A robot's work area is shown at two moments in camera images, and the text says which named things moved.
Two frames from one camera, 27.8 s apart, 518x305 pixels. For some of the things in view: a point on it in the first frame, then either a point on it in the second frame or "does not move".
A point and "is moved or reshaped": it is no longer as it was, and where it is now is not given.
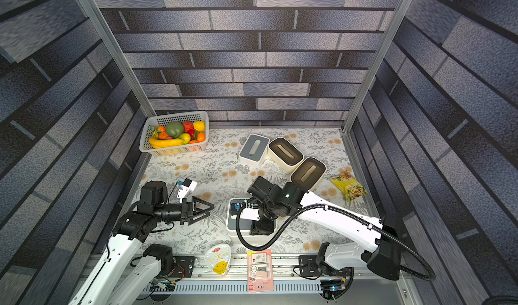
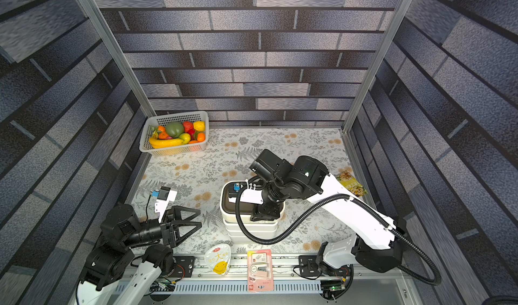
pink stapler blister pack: x=260 y=270 does not move
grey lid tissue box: x=254 y=150 is moved or reshaped
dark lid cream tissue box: x=281 y=152 is moved or reshaped
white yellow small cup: x=218 y=256 does not move
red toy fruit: x=188 y=127 does not move
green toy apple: x=186 y=137 does not move
